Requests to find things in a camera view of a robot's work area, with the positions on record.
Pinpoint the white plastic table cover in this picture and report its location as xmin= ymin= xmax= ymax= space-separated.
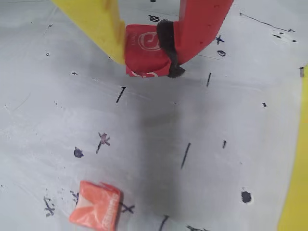
xmin=0 ymin=0 xmax=308 ymax=231

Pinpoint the orange candy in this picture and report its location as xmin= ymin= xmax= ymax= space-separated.
xmin=69 ymin=180 xmax=122 ymax=231

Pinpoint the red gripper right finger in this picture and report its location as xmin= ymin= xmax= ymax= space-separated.
xmin=155 ymin=0 xmax=234 ymax=78

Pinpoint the yellow three-compartment box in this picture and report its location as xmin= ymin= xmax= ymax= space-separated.
xmin=276 ymin=64 xmax=308 ymax=231

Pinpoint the red candy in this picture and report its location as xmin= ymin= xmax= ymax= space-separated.
xmin=124 ymin=23 xmax=172 ymax=79

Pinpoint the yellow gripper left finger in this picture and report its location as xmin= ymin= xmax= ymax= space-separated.
xmin=51 ymin=0 xmax=126 ymax=66

